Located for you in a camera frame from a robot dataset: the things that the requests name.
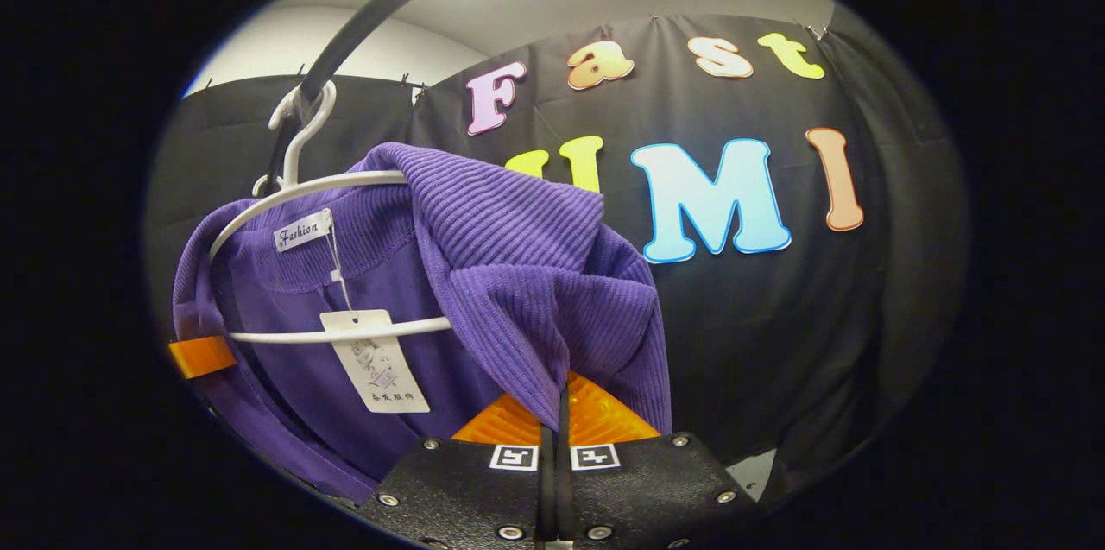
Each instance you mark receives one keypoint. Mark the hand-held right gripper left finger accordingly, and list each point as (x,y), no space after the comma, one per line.
(466,498)

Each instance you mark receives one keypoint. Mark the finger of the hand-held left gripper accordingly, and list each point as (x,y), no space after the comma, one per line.
(203,357)

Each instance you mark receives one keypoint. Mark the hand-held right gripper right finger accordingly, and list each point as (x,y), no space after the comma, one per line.
(647,494)

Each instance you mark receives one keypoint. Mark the black metal clothes rack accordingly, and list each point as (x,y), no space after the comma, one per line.
(363,19)

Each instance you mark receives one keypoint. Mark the purple ribbed jacket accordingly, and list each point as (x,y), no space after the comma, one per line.
(518,274)

